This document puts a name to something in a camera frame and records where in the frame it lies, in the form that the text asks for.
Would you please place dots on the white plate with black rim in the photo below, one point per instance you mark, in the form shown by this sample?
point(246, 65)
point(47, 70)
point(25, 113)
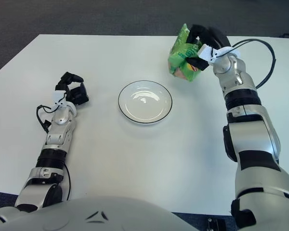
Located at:
point(144, 103)

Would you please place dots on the dark metal floor object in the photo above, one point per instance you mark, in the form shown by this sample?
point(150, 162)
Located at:
point(216, 225)

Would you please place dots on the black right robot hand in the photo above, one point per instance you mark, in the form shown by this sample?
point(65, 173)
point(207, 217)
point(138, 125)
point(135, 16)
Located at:
point(216, 36)

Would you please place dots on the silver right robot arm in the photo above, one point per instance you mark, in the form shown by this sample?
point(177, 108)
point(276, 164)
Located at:
point(250, 144)

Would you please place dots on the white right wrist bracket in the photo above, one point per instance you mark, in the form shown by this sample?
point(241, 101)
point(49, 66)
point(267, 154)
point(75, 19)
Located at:
point(207, 54)

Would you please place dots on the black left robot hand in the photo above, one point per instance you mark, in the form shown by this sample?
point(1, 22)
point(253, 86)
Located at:
point(79, 95)

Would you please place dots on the green snack bag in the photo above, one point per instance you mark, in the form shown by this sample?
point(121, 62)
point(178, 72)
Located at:
point(180, 53)

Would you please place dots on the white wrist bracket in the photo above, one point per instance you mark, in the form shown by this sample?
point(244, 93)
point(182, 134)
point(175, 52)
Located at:
point(207, 54)
point(58, 96)

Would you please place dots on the grey robot torso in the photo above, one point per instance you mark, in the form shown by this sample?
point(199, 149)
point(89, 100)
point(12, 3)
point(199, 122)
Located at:
point(98, 216)

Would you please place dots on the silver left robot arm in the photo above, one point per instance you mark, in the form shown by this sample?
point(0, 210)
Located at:
point(59, 120)

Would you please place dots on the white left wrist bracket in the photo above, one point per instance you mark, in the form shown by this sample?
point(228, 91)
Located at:
point(58, 96)

